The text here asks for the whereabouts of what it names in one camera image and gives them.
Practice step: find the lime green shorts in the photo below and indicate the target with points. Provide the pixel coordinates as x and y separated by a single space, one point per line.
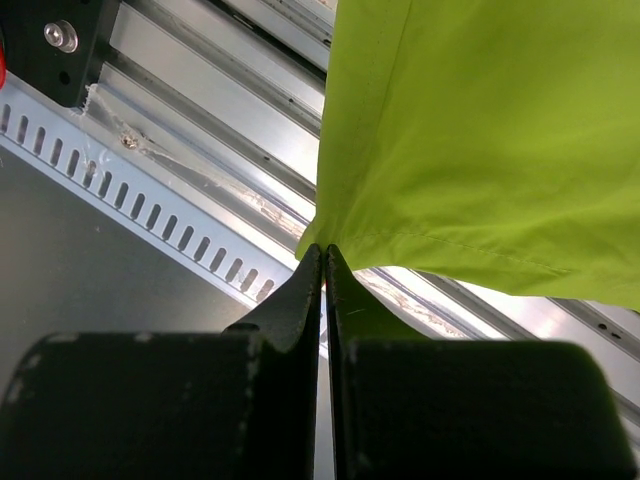
492 142

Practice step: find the aluminium mounting rail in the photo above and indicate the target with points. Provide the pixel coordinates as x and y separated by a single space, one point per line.
228 127

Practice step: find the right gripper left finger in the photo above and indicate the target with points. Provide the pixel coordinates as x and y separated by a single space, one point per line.
239 404

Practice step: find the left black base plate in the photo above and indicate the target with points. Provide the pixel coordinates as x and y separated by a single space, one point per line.
57 47

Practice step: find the perforated cable tray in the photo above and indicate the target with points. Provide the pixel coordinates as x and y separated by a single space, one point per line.
125 185

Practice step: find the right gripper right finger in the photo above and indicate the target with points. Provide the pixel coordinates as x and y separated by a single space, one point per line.
408 407

